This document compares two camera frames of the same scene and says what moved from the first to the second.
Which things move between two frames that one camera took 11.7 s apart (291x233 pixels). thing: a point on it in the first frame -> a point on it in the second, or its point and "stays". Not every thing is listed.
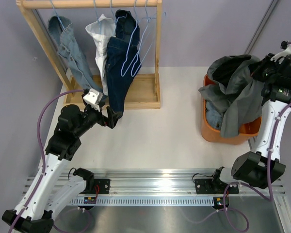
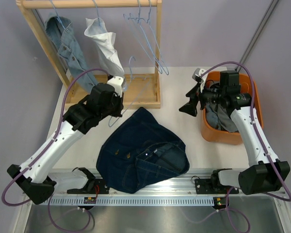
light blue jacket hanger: [52, 4] stays
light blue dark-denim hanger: [116, 20] -> [130, 80]
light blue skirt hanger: [122, 74] -> [135, 23]
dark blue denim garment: [122, 61] -> [140, 150]
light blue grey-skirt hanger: [151, 30] -> [146, 26]
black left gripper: [112, 116] -> [120, 101]
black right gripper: [256, 69] -> [190, 108]
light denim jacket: [69, 48] stays
